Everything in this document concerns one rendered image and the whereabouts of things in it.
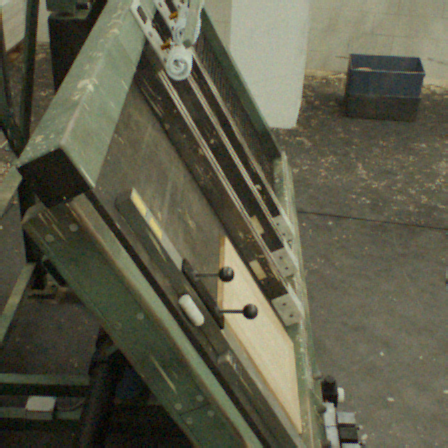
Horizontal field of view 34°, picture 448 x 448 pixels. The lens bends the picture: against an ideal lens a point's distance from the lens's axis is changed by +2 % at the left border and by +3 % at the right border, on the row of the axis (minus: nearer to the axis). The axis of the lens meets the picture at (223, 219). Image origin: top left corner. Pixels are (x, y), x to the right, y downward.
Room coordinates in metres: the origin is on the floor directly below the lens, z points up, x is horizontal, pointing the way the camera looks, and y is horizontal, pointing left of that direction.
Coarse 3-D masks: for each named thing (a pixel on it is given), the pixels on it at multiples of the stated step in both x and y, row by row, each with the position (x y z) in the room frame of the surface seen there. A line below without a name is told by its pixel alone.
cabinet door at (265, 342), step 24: (240, 264) 1.82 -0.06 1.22; (240, 288) 1.71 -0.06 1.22; (264, 312) 1.78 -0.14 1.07; (240, 336) 1.49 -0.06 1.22; (264, 336) 1.66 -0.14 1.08; (288, 336) 1.85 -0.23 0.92; (264, 360) 1.55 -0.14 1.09; (288, 360) 1.72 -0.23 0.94; (288, 384) 1.61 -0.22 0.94; (288, 408) 1.50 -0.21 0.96
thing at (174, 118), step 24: (144, 24) 1.95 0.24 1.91; (144, 48) 1.95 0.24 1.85; (168, 48) 2.02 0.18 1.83; (144, 72) 1.95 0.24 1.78; (168, 96) 1.95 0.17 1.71; (168, 120) 1.95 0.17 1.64; (192, 144) 1.95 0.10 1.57; (192, 168) 1.95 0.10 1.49; (216, 168) 1.97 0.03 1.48; (216, 192) 1.95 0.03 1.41; (240, 216) 1.95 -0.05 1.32; (240, 240) 1.95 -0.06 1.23; (264, 264) 1.95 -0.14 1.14; (264, 288) 1.95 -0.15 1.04; (288, 288) 1.97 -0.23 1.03; (288, 312) 1.95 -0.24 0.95
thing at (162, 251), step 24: (144, 216) 1.36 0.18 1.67; (144, 240) 1.35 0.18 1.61; (168, 240) 1.39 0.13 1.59; (168, 264) 1.35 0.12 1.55; (192, 288) 1.35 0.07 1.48; (216, 336) 1.35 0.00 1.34; (240, 360) 1.35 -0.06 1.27; (240, 384) 1.35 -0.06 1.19; (264, 384) 1.40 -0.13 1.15; (264, 408) 1.35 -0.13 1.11; (288, 432) 1.35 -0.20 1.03
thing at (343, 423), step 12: (324, 384) 1.81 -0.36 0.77; (336, 384) 1.83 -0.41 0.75; (324, 396) 1.78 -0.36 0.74; (336, 396) 1.78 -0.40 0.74; (324, 420) 1.61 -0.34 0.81; (336, 420) 1.68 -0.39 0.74; (348, 420) 1.66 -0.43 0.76; (336, 432) 1.63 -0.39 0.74; (348, 432) 1.61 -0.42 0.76; (336, 444) 1.58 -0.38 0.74; (348, 444) 1.56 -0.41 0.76; (360, 444) 1.60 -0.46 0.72
